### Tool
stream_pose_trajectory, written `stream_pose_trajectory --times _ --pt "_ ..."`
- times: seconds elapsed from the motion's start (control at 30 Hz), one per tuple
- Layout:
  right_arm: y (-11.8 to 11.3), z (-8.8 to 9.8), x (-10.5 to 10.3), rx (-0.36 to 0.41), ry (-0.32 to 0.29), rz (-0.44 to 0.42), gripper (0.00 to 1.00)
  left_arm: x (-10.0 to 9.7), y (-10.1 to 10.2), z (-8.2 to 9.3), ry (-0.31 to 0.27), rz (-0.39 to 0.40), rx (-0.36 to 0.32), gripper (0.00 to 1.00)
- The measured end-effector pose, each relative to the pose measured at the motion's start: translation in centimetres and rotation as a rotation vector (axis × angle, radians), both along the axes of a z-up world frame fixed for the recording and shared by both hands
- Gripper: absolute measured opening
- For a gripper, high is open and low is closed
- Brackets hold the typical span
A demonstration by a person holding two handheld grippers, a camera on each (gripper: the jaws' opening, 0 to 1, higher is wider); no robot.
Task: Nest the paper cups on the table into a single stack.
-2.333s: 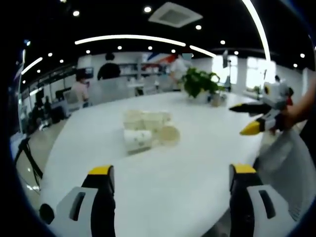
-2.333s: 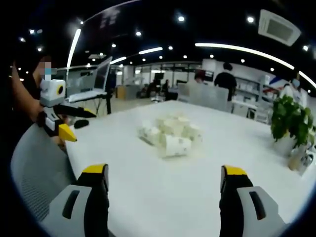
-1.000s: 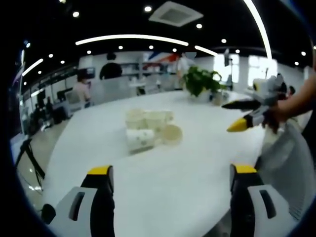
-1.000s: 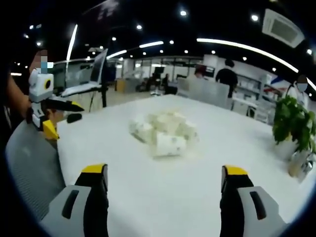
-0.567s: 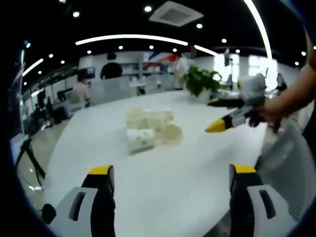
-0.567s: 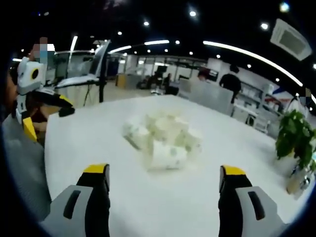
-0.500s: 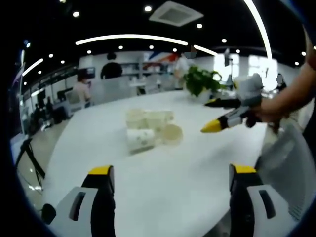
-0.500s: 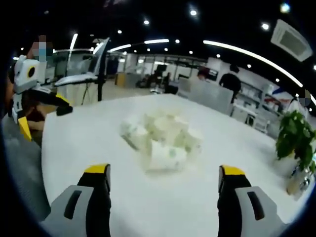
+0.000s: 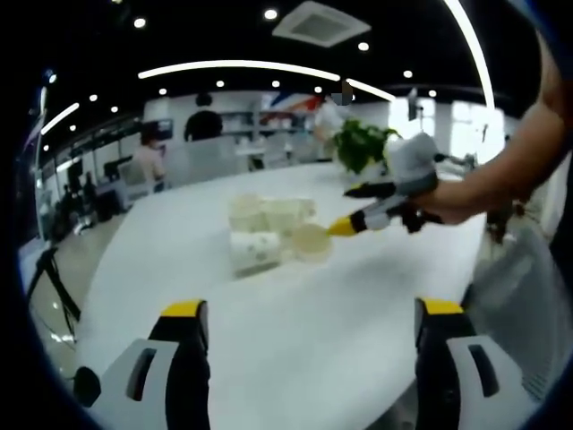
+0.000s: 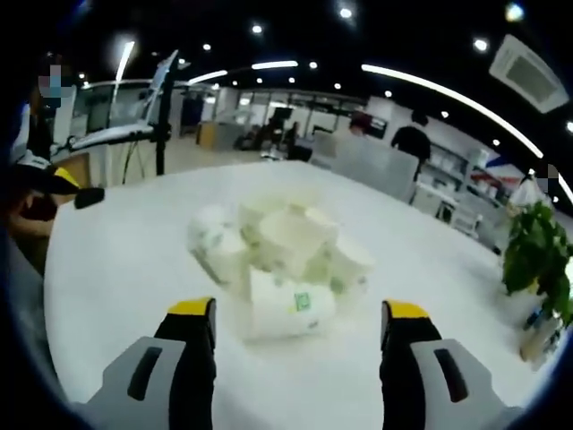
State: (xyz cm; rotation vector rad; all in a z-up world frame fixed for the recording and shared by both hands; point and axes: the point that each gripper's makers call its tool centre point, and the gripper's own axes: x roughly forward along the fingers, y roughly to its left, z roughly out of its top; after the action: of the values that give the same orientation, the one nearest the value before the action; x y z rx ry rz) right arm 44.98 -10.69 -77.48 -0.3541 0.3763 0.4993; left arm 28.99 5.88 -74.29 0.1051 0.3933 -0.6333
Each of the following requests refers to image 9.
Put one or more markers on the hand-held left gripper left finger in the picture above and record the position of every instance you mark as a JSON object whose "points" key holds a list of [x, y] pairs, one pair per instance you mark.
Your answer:
{"points": [[116, 394]]}

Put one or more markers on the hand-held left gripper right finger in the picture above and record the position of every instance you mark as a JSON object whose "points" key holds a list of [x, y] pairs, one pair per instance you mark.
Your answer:
{"points": [[465, 403]]}

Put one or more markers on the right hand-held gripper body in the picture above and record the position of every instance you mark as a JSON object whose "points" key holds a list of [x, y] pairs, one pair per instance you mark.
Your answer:
{"points": [[414, 161]]}

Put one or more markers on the plain white paper cup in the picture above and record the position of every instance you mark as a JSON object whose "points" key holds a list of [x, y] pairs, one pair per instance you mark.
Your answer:
{"points": [[311, 244], [288, 215], [246, 212]]}

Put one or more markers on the printed white paper cup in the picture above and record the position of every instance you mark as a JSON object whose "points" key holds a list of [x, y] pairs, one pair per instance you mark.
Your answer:
{"points": [[253, 253]]}

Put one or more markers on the black round knob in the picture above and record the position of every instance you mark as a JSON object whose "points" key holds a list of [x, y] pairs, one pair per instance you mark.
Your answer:
{"points": [[86, 386]]}

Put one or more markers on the green potted plant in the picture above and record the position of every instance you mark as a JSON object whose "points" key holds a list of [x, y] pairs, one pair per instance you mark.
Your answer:
{"points": [[360, 143]]}

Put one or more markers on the grey mesh office chair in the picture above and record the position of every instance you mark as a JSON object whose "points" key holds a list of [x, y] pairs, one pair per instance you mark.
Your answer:
{"points": [[515, 304]]}

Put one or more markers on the long ceiling light strip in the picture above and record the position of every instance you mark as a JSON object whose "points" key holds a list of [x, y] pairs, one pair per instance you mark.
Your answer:
{"points": [[474, 49]]}

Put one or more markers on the black tripod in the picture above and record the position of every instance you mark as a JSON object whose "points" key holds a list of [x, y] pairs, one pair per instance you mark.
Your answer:
{"points": [[49, 277]]}

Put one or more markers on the white table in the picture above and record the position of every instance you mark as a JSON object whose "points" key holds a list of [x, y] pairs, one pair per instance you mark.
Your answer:
{"points": [[277, 340]]}

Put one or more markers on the ceiling air vent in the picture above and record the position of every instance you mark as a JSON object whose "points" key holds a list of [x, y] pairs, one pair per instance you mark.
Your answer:
{"points": [[321, 23]]}

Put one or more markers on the grey office partition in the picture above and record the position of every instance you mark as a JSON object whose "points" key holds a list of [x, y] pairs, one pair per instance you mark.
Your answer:
{"points": [[201, 161]]}

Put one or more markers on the curved ceiling light strip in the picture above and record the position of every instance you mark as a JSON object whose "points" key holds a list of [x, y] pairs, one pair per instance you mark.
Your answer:
{"points": [[242, 68]]}

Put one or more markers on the computer monitor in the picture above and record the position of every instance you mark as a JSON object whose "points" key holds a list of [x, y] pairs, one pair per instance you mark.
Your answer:
{"points": [[117, 166]]}

